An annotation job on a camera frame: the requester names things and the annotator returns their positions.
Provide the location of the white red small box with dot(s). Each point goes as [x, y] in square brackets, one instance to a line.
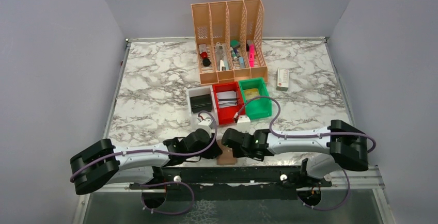
[282, 79]

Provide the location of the blue white marker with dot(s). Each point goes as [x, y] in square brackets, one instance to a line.
[241, 62]

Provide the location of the green plastic bin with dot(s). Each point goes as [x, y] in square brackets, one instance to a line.
[259, 107]

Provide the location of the brown leather card holder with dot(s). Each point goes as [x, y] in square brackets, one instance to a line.
[226, 158]

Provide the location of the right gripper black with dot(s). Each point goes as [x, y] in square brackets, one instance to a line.
[238, 153]

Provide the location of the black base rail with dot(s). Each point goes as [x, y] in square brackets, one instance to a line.
[227, 183]

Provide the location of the white plastic bin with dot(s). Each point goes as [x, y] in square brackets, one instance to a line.
[192, 92]

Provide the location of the black card stack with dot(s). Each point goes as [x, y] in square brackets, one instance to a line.
[200, 103]

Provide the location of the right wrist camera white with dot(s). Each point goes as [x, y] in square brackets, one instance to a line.
[243, 124]

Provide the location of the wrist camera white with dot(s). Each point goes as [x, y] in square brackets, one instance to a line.
[206, 124]
[243, 124]

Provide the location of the gold card stack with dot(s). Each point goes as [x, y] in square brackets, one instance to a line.
[251, 93]

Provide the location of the white card stack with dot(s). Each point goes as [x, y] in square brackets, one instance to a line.
[227, 99]

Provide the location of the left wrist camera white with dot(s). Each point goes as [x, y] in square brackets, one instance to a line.
[206, 124]

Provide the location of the teal capped marker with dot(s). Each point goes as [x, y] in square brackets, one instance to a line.
[234, 44]

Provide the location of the pink highlighter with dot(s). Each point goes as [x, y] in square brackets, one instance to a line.
[251, 54]

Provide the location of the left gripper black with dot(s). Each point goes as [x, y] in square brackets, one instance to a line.
[213, 154]

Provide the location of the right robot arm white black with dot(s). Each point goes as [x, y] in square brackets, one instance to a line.
[338, 146]

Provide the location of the peach desk file organizer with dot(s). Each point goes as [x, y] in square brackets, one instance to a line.
[215, 25]

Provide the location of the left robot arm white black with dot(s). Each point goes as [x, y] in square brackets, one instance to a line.
[105, 163]

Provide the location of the red plastic bin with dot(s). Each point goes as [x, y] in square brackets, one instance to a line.
[226, 115]

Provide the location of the red black small object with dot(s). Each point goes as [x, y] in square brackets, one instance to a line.
[205, 59]

